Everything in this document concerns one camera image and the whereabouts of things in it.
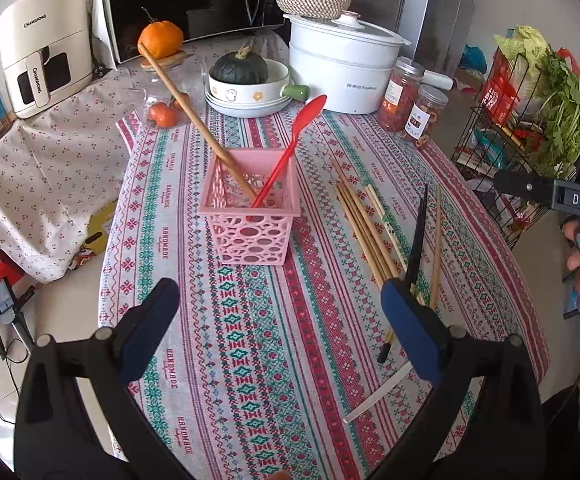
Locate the patterned striped tablecloth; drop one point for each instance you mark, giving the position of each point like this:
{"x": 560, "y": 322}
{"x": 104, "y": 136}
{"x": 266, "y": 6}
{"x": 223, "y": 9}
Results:
{"x": 270, "y": 350}

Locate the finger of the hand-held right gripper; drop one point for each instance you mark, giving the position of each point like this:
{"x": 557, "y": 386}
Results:
{"x": 525, "y": 187}

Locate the dark green squash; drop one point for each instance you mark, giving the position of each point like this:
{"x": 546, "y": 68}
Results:
{"x": 240, "y": 67}

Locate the pink plastic utensil basket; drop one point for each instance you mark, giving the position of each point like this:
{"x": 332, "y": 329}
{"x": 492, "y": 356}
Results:
{"x": 255, "y": 245}

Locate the short jar of dried slices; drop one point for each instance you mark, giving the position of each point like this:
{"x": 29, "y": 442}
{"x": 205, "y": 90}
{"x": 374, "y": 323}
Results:
{"x": 425, "y": 117}

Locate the small orange tangerine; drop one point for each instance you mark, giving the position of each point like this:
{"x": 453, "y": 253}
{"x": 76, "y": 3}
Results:
{"x": 180, "y": 101}
{"x": 164, "y": 115}

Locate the white printed chopstick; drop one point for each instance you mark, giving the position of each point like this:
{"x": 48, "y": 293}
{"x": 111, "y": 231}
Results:
{"x": 390, "y": 230}

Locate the leafy green vegetables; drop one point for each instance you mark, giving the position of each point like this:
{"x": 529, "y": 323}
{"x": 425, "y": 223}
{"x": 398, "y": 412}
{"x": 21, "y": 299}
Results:
{"x": 562, "y": 115}

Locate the red plastic spoon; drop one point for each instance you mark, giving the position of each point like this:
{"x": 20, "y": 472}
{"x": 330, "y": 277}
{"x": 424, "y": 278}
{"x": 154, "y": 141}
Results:
{"x": 282, "y": 160}

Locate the white electric cooking pot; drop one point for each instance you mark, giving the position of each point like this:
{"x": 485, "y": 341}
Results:
{"x": 340, "y": 65}

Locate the bundle of thin wooden chopsticks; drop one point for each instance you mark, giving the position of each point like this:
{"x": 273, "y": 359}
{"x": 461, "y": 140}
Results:
{"x": 365, "y": 230}

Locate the black chopstick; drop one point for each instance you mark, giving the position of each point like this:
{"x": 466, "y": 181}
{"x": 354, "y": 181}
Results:
{"x": 418, "y": 232}

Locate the small floral cloth cover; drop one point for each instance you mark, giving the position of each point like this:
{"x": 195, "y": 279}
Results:
{"x": 45, "y": 175}

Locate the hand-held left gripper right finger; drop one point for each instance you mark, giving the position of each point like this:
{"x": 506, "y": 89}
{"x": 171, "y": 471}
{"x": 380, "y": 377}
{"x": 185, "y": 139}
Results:
{"x": 410, "y": 330}

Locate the grey refrigerator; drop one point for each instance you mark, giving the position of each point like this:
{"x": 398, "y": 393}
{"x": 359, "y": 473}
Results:
{"x": 420, "y": 5}

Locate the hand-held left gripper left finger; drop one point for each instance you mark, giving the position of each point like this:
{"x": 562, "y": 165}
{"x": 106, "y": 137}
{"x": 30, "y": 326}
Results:
{"x": 145, "y": 340}

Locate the yellow cardboard box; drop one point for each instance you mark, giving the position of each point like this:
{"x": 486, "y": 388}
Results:
{"x": 97, "y": 235}

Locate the long thick wooden chopstick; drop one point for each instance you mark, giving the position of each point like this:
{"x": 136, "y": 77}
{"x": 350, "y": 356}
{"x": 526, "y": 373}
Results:
{"x": 184, "y": 106}
{"x": 188, "y": 104}

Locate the single bamboo chopstick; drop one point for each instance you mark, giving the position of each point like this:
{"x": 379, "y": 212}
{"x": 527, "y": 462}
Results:
{"x": 436, "y": 250}

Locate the glass jar with wooden lid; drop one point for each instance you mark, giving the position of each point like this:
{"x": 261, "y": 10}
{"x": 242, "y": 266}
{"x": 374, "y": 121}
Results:
{"x": 190, "y": 80}

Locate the black microwave oven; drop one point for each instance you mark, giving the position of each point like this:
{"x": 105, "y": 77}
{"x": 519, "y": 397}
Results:
{"x": 180, "y": 0}

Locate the tall jar of red dried fruit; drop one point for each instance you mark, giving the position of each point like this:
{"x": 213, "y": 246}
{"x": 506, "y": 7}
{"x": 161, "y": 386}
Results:
{"x": 399, "y": 97}

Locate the plain white chopstick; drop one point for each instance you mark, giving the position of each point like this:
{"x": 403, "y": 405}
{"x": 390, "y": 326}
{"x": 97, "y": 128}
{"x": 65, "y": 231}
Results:
{"x": 375, "y": 399}

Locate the red plastic bag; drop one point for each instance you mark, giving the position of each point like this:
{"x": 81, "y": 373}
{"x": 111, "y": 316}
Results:
{"x": 570, "y": 62}

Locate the napa cabbage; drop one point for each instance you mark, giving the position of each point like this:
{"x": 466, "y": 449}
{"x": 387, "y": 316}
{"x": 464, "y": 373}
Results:
{"x": 525, "y": 42}

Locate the person's right hand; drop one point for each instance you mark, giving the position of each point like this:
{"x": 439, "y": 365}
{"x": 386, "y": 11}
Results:
{"x": 577, "y": 260}

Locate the large orange with stem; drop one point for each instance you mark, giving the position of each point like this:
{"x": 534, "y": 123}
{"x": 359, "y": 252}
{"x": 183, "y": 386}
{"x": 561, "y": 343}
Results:
{"x": 161, "y": 37}

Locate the cream air fryer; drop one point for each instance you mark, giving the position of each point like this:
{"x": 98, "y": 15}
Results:
{"x": 45, "y": 45}

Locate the blue plastic bag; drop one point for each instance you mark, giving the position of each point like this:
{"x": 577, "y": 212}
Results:
{"x": 472, "y": 59}

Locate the red snack packages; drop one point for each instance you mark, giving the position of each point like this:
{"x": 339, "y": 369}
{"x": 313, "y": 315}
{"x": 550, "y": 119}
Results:
{"x": 500, "y": 95}

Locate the phone gimbal stand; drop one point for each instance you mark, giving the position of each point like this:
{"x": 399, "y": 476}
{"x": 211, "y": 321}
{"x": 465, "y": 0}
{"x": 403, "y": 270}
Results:
{"x": 2, "y": 305}

